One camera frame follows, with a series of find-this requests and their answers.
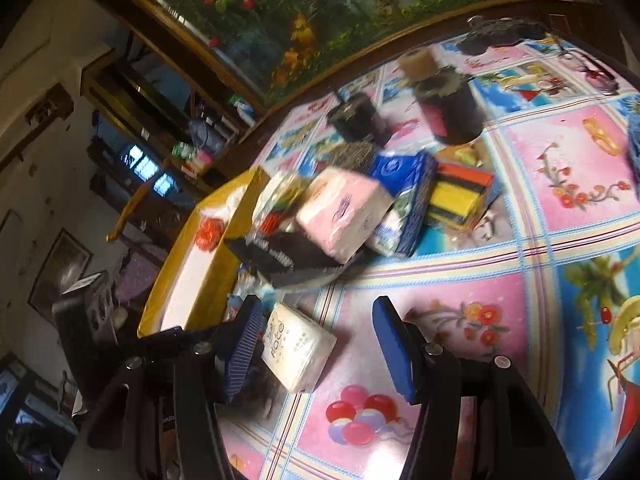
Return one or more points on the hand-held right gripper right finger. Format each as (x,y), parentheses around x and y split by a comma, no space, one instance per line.
(395,355)

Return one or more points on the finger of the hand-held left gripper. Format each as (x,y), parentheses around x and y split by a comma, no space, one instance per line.
(160,342)

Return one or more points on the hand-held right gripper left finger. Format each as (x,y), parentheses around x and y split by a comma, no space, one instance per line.
(245,355)

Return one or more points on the white tissue pack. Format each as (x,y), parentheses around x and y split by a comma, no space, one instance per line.
(300,355)

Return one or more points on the yellow taped cardboard box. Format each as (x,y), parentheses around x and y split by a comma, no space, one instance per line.
(210,280)

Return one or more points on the black plastic pack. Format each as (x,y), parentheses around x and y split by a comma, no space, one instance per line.
(285,260)

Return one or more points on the pink tissue pack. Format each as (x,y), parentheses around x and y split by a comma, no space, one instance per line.
(345,215)

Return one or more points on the blue tissue pack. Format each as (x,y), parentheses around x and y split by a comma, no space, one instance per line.
(405,180)

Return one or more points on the blue knit cloth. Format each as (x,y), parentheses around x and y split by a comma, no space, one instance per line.
(635,150)

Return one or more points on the red plastic bag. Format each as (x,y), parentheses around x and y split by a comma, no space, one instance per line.
(207,234)

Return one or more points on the clear bag of colourful items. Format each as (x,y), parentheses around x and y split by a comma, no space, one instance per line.
(280,195)

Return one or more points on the green and red packets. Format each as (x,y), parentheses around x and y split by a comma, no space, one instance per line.
(192,160)

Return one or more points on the brown knit hat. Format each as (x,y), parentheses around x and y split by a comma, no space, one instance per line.
(352,156)

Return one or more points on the blue bag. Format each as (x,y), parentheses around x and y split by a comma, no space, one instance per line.
(205,132)

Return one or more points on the black cylinder container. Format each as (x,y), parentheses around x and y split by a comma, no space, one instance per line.
(357,120)

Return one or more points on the dark wooden shelf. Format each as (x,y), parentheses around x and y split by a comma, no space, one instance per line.
(115,90)

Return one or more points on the printed pink blue tablecloth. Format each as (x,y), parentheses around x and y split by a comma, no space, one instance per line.
(550,160)

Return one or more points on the dark red jar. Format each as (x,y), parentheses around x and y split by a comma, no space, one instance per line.
(450,110)

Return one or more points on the brown tape roll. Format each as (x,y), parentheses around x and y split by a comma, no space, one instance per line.
(419,62)

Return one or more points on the black tangled object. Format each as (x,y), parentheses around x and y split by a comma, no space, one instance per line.
(495,35)

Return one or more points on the glass aquarium with plants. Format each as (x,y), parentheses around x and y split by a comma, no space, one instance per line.
(300,10)

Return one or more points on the framed wall picture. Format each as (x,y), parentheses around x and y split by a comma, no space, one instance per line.
(60,270)

